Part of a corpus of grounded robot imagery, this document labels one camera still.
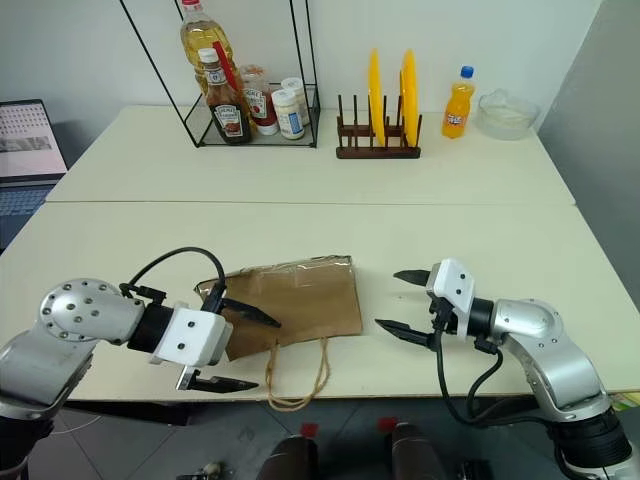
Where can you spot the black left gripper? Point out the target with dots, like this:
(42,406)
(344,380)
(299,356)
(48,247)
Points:
(212,304)

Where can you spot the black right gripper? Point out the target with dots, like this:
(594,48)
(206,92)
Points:
(442,312)

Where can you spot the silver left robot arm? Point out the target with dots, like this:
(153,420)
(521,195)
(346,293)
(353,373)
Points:
(75,320)

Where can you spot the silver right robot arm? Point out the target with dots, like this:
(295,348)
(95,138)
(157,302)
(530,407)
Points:
(555,350)

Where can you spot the brown paper bag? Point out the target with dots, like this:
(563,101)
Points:
(305,300)

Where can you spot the red floor marker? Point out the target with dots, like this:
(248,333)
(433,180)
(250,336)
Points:
(387,424)
(310,429)

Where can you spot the dark rounded shape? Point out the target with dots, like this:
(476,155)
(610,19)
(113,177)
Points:
(290,460)
(415,452)

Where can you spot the brown wooden dish rack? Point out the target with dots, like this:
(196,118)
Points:
(375,150)

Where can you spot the orange soda bottle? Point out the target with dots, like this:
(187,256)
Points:
(456,112)

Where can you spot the yellow plate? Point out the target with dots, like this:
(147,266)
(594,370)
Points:
(376,95)
(410,95)

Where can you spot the clear glass bowl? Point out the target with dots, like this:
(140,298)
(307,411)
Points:
(507,117)

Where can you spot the white seasoning jar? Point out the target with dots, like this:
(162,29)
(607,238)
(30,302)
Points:
(295,86)
(290,117)

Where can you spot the large ketchup bottle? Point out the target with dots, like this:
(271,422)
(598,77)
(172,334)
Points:
(227,117)

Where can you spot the small ketchup squeeze bottle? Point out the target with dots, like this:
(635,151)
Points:
(257,102)

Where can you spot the red stick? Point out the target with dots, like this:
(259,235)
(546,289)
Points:
(226,62)

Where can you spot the open laptop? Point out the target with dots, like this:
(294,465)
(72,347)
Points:
(27,140)

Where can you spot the cooking oil bottle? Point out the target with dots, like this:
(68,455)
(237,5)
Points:
(196,35)

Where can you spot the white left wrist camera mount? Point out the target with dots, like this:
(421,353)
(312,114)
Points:
(192,335)

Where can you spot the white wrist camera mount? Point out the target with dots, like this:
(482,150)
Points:
(192,335)
(456,292)

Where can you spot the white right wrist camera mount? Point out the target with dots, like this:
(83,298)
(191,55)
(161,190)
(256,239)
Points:
(456,292)

